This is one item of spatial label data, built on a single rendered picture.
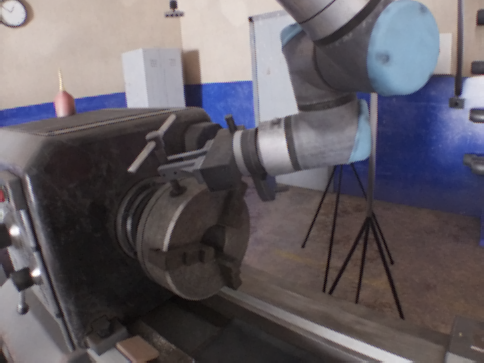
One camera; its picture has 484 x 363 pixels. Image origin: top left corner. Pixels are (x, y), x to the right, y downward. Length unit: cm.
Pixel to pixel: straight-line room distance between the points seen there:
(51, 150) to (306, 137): 47
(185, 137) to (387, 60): 60
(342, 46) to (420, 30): 8
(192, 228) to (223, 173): 17
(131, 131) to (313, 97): 43
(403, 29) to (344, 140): 20
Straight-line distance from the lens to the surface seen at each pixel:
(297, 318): 84
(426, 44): 35
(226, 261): 68
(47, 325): 101
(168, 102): 430
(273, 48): 404
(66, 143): 68
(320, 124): 46
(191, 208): 60
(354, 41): 32
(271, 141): 48
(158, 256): 58
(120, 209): 75
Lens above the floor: 141
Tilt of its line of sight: 16 degrees down
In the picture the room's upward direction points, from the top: 4 degrees counter-clockwise
